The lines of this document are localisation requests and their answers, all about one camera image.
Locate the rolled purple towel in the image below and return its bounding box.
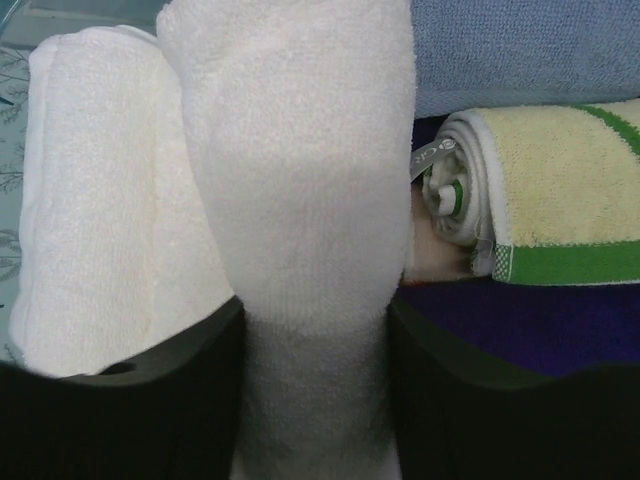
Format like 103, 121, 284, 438
394, 117, 640, 379

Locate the white towel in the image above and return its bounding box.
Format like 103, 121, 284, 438
9, 26, 233, 377
156, 1, 415, 479

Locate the teal plastic basket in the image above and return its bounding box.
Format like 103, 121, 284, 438
1, 0, 164, 365

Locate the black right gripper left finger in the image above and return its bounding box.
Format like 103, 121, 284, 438
1, 298, 246, 480

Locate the rolled green striped towel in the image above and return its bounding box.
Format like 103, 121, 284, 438
404, 100, 639, 286

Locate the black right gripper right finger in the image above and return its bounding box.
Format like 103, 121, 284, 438
388, 299, 639, 479

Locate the rolled light blue towel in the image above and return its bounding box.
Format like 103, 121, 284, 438
412, 1, 639, 118

